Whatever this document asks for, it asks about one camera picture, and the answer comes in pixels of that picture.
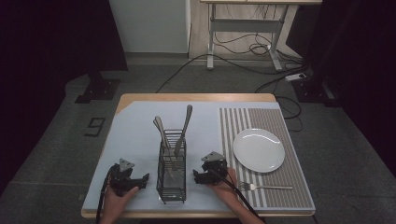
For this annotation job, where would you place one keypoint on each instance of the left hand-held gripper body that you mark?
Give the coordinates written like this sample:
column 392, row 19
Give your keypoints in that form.
column 120, row 179

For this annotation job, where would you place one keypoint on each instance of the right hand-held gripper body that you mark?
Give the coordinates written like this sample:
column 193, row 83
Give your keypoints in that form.
column 215, row 165

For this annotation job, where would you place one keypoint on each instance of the person's right hand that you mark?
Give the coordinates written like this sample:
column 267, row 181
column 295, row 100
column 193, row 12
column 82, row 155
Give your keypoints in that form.
column 229, row 189

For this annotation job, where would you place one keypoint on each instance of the person's left hand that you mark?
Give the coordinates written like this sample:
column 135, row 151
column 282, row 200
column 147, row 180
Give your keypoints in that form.
column 113, row 203

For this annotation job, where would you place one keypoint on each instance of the pale blue table mat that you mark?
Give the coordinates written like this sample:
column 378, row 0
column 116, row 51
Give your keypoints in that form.
column 134, row 137

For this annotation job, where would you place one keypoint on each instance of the white round plate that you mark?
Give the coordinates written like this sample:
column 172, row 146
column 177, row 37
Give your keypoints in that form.
column 259, row 150

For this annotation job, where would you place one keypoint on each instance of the silver utensil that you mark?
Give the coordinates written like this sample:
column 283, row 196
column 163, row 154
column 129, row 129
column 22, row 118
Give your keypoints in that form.
column 157, row 128
column 161, row 129

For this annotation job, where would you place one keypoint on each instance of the silver table knife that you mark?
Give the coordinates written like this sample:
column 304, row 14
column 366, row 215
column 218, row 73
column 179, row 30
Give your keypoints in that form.
column 186, row 119

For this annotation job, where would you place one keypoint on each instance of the silver fork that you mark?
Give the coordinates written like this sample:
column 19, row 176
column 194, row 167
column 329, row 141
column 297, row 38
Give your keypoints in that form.
column 271, row 187

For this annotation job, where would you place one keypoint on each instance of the wooden table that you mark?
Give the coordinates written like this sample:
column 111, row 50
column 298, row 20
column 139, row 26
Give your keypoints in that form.
column 199, row 97

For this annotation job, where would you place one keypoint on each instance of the striped grey placemat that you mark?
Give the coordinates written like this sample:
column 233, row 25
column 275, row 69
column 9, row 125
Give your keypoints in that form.
column 289, row 186

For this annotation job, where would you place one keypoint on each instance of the black stand base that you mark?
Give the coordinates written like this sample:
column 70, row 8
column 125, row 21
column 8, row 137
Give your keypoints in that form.
column 98, row 88

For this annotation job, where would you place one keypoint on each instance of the white power strip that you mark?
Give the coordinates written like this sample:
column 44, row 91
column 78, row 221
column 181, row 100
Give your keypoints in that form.
column 295, row 76

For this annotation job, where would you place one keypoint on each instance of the dark curtain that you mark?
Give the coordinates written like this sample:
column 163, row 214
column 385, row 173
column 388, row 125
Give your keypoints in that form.
column 358, row 62
column 46, row 46

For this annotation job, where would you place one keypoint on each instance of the white panel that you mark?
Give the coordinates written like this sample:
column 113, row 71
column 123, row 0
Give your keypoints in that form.
column 149, row 25

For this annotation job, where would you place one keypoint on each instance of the white desk with metal frame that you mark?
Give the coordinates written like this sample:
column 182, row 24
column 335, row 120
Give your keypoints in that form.
column 249, row 25

